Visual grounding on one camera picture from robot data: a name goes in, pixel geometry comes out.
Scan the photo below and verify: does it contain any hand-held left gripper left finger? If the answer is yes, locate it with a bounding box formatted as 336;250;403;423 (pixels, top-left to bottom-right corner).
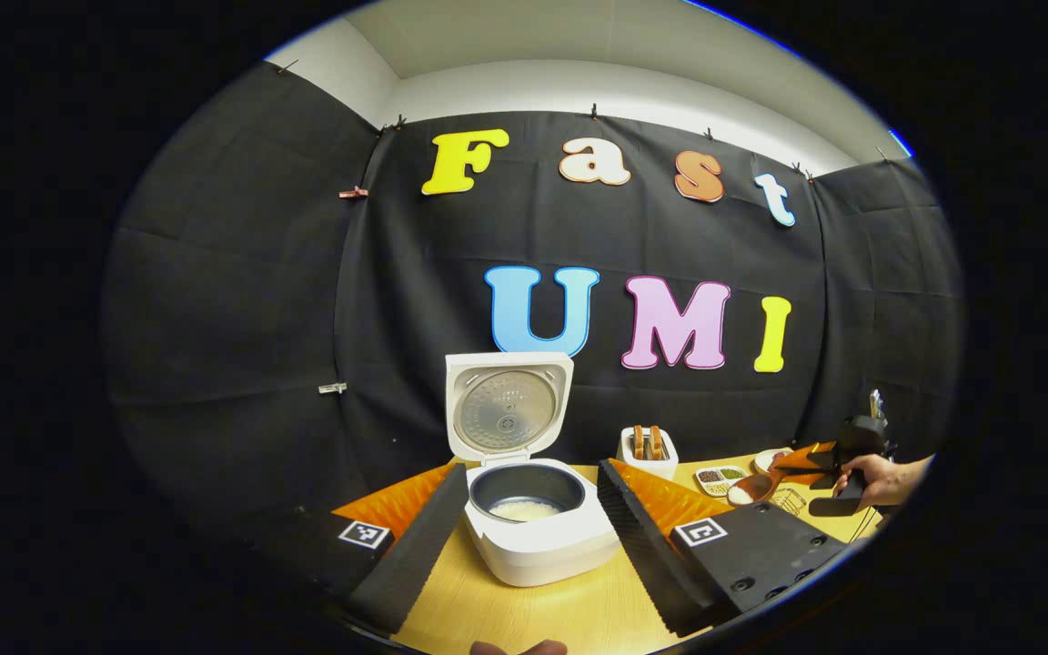
297;459;469;636

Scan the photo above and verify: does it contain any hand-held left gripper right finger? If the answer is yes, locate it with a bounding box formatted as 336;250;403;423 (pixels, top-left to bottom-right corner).
597;458;852;638

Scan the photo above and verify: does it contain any brown wooden spoon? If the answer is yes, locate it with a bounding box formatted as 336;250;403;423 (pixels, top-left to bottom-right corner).
726;466;818;507

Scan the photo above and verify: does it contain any white rice cooker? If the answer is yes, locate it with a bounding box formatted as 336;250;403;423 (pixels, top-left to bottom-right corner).
445;352;621;588

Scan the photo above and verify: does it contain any white toaster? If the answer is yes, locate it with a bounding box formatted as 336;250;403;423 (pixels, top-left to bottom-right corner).
620;426;680;481

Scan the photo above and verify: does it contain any white divided bean dish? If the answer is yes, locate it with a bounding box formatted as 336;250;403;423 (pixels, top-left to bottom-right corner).
693;465;751;498

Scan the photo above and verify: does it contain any black backdrop cloth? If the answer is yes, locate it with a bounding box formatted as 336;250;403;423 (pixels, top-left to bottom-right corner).
104;62;966;547

